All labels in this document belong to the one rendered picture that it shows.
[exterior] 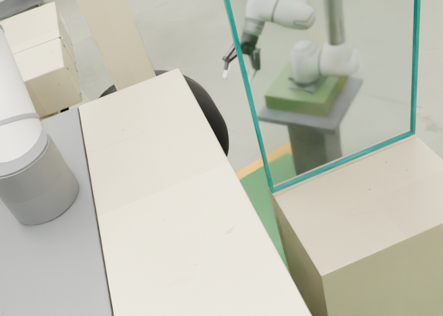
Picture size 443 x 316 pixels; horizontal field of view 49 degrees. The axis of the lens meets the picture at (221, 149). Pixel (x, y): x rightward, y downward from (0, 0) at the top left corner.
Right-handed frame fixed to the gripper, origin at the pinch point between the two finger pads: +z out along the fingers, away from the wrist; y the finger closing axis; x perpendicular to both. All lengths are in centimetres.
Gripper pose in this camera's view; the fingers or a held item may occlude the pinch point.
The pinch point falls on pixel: (237, 78)
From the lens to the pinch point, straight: 216.3
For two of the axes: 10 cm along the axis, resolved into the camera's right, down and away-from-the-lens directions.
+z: -2.8, 9.4, 2.1
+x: -5.4, -3.3, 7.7
